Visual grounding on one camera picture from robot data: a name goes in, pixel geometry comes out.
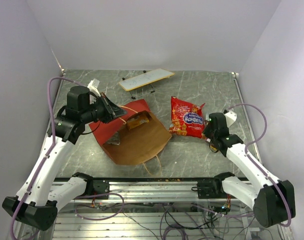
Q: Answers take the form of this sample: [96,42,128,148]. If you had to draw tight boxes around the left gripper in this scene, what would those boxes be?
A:
[81,92,128,124]

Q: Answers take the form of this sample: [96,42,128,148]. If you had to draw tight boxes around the red candy bag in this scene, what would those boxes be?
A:
[169,96,206,139]

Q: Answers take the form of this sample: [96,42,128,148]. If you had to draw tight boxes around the red and brown paper bag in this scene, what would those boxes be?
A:
[89,99,172,177]

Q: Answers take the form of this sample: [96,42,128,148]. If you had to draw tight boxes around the yellow m&m's pack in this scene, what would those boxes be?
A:
[209,142,219,153]

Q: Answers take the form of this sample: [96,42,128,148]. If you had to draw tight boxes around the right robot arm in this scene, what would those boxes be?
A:
[204,111,296,228]

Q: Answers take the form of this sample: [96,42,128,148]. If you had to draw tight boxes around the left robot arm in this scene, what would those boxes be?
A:
[2,85,127,231]

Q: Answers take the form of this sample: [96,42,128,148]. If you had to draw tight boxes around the yellow snack box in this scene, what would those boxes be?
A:
[126,112,149,130]

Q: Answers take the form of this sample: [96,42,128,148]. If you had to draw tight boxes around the small whiteboard on stand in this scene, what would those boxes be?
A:
[118,68,175,100]

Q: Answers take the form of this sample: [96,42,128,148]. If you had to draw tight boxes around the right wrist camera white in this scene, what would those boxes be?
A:
[224,109,237,128]

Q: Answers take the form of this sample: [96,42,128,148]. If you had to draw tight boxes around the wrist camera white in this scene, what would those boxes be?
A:
[224,109,237,128]
[87,78,101,97]

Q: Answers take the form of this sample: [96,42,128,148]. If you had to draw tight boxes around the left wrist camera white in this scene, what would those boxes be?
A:
[87,78,101,97]

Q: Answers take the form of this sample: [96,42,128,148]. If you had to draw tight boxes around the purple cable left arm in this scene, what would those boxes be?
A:
[9,76,127,240]

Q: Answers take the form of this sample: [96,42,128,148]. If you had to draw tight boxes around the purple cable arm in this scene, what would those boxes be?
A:
[9,76,127,240]
[224,103,292,228]

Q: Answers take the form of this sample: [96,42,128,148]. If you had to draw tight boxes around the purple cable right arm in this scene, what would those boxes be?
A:
[224,103,292,228]

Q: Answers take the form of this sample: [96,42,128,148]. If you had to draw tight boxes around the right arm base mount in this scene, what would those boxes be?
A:
[191,181,227,200]

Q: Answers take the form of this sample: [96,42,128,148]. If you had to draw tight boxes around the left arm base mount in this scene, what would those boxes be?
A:
[84,180,110,200]

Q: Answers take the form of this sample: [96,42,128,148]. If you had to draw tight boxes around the aluminium rail frame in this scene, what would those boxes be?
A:
[14,178,291,240]

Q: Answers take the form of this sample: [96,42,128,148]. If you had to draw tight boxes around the loose cables under frame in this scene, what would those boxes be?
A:
[74,188,265,240]

